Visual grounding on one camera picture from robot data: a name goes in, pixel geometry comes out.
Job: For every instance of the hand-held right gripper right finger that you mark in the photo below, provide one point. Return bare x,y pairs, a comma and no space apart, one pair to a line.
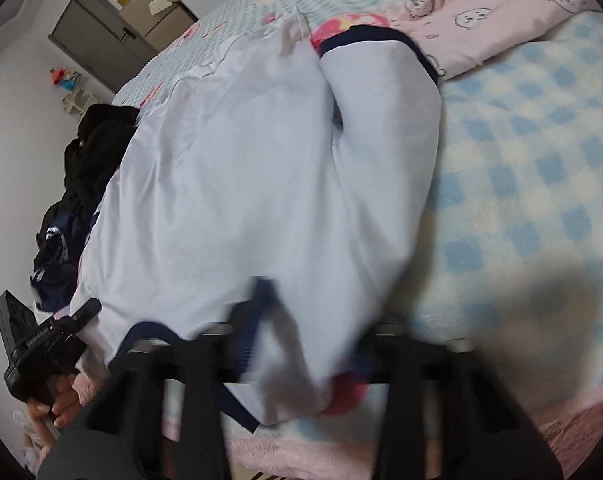
406,390

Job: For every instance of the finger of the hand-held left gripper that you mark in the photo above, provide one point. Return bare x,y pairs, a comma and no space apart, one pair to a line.
85,314

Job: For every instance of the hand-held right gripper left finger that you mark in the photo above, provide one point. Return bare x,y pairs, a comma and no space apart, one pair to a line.
196,375

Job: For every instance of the white t-shirt navy trim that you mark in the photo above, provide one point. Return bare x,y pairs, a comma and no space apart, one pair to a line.
231,185

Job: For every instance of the pile of dark clothes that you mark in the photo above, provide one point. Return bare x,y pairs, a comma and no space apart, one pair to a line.
91,160

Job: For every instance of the person's left hand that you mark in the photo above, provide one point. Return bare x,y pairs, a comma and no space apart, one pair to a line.
63,402

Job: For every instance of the pink fluffy blanket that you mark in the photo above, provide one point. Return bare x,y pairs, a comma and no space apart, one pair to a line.
576,425

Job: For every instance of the small white rack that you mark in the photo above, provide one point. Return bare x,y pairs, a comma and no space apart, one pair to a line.
77,101

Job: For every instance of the checkered cartoon bedsheet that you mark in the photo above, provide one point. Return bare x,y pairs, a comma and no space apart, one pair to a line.
521,185

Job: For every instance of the colourful doll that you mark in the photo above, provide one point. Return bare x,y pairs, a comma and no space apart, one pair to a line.
65,77

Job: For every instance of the grey door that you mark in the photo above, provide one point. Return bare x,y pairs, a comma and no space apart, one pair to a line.
91,35

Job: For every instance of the pink printed quilt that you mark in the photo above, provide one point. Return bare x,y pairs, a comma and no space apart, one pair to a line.
481,15

